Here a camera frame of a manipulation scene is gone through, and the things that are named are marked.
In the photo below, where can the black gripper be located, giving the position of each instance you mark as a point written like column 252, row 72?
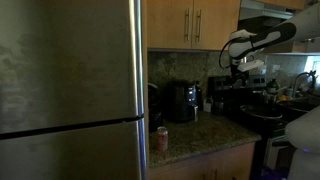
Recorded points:
column 240, row 70

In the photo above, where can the dark robot base platform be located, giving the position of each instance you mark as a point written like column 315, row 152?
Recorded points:
column 273, row 173

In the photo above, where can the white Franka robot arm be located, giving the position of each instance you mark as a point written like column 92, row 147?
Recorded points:
column 306, row 23

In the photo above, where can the black air fryer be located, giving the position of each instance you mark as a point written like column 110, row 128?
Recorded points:
column 180, row 101

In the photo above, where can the black kitchen stove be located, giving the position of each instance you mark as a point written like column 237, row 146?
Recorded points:
column 230, row 100

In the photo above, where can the green dish soap bottle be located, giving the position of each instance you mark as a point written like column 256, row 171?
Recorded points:
column 273, row 86

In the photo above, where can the black frying pan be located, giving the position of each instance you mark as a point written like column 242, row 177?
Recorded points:
column 261, row 111

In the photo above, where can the small white box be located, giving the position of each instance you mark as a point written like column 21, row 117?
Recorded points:
column 207, row 105

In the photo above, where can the yellow sponge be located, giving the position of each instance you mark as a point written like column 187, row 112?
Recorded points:
column 283, row 98

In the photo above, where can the dark glass bottle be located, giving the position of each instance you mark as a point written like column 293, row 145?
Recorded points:
column 198, row 96

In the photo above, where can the chrome kitchen faucet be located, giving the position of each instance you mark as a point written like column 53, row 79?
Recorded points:
column 296, row 80

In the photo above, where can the kitchen sink basin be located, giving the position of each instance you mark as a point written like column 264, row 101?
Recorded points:
column 300, row 103

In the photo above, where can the bright kitchen window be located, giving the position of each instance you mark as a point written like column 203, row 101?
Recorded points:
column 314, row 68

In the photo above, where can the silver range hood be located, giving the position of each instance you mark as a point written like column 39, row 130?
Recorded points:
column 263, row 11

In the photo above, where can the wooden base cabinet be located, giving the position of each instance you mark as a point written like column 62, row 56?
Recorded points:
column 213, row 163

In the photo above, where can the wooden cabinet over hood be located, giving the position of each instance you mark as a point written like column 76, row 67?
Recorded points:
column 283, row 3

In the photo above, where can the tall wooden end panel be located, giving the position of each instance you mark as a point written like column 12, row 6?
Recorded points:
column 145, row 66

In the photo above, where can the stainless steel refrigerator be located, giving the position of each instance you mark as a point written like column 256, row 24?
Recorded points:
column 66, row 83

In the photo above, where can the white wall outlet plate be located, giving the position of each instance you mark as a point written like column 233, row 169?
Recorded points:
column 276, row 68

